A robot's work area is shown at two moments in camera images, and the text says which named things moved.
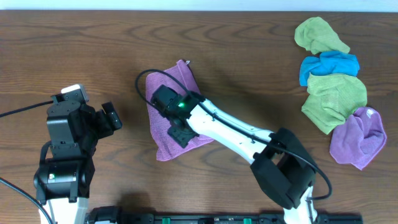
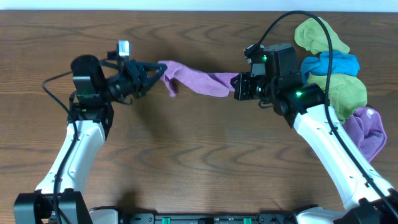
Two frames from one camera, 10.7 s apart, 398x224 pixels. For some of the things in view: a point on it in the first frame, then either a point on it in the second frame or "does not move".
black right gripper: (180, 139) -> (241, 93)
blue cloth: (328, 62) does not move
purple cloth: (180, 76) -> (177, 78)
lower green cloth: (332, 98) does not move
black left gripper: (103, 117) -> (134, 74)
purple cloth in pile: (359, 139) does not move
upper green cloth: (315, 34) does not move
